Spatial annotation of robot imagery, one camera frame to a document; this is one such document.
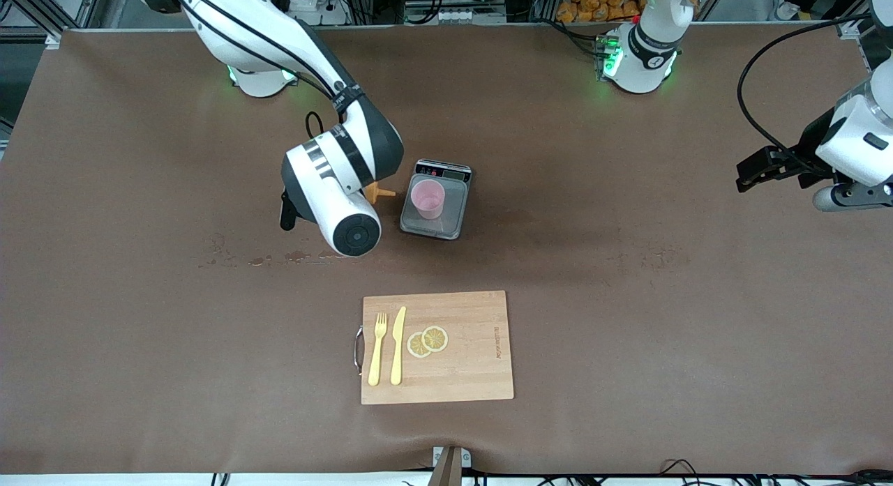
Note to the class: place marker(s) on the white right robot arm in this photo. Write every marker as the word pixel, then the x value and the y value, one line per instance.
pixel 335 207

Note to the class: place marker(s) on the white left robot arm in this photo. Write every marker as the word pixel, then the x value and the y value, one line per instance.
pixel 645 61

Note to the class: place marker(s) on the lemon slice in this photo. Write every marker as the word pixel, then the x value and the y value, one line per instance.
pixel 435 338
pixel 416 346

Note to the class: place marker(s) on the orange snack packets pile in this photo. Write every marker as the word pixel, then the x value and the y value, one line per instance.
pixel 600 5

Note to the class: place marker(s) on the brown table mat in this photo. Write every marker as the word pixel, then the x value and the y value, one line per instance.
pixel 628 367

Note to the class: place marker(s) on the white power strip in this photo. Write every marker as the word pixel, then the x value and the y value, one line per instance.
pixel 314 12

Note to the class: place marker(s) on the aluminium frame profile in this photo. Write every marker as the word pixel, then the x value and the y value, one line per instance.
pixel 852 31
pixel 35 8

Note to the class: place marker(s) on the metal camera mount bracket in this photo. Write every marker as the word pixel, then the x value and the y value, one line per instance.
pixel 450 468

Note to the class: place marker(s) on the white shoe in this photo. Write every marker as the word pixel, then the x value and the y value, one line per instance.
pixel 788 12

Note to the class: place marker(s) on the yellow plastic fork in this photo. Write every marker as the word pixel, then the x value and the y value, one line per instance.
pixel 375 364

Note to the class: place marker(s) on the wooden cutting board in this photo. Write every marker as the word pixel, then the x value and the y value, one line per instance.
pixel 474 360

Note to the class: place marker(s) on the pink plastic cup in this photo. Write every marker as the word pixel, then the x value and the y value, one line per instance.
pixel 427 196

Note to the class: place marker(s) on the clear sauce bottle orange cap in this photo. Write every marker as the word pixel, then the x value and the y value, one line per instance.
pixel 373 192

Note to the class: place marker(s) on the yellow plastic knife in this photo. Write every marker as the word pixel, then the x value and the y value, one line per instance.
pixel 398 346

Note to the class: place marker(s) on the white terminal block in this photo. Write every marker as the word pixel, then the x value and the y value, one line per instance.
pixel 457 16

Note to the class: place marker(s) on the steel digital kitchen scale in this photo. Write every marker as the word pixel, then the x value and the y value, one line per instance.
pixel 453 221

